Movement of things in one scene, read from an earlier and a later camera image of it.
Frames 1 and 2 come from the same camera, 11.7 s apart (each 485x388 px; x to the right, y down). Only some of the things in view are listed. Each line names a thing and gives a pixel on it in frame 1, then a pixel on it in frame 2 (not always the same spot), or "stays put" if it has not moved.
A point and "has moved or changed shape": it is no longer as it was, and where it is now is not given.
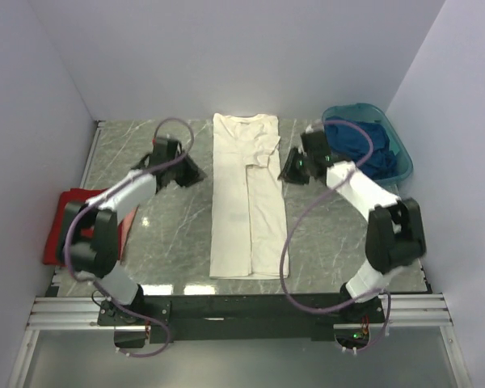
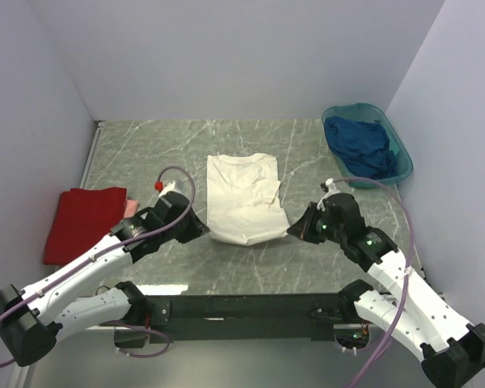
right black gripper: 288,174 -> 302,228
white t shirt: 248,230 has moved or changed shape
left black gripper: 194,175 -> 196,228
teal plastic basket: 363,113 stays put
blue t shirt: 350,144 stays put
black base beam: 240,317 stays put
